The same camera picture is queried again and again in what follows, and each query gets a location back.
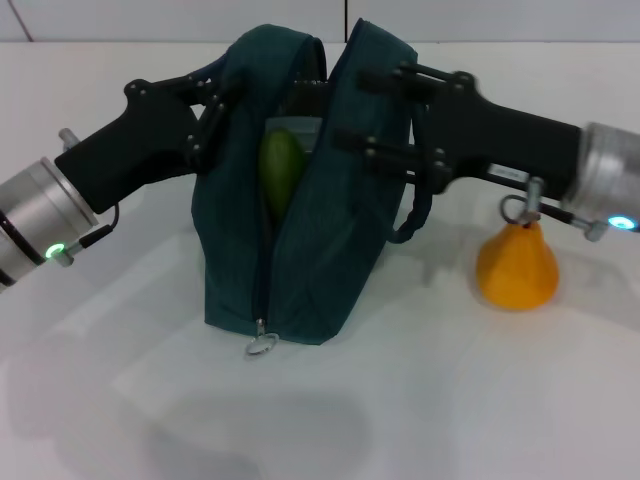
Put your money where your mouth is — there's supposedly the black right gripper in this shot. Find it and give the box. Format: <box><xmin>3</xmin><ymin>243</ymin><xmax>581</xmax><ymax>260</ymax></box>
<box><xmin>333</xmin><ymin>60</ymin><xmax>586</xmax><ymax>200</ymax></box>

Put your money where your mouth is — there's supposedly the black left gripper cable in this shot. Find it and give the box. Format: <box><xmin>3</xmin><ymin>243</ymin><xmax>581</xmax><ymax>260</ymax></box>
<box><xmin>52</xmin><ymin>202</ymin><xmax>121</xmax><ymax>266</ymax></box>

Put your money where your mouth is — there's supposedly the orange pear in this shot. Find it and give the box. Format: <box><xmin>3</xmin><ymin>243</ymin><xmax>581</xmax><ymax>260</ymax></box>
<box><xmin>474</xmin><ymin>222</ymin><xmax>560</xmax><ymax>311</ymax></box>

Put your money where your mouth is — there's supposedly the grey right gripper cable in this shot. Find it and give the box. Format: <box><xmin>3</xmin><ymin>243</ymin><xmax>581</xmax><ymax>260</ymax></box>
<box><xmin>499</xmin><ymin>177</ymin><xmax>609</xmax><ymax>241</ymax></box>

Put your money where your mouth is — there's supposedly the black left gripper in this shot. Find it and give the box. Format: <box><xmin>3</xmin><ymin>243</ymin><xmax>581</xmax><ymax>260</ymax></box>
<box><xmin>53</xmin><ymin>73</ymin><xmax>237</xmax><ymax>215</ymax></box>

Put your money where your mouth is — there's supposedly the clear plastic food container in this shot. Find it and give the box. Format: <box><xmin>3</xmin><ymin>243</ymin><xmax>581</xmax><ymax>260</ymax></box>
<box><xmin>264</xmin><ymin>115</ymin><xmax>326</xmax><ymax>156</ymax></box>

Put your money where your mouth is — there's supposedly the green cucumber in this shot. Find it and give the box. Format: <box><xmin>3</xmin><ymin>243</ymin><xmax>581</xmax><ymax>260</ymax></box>
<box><xmin>258</xmin><ymin>128</ymin><xmax>306</xmax><ymax>224</ymax></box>

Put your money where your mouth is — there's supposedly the dark teal fabric bag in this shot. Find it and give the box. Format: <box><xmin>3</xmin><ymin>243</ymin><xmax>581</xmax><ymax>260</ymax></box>
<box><xmin>191</xmin><ymin>18</ymin><xmax>434</xmax><ymax>361</ymax></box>

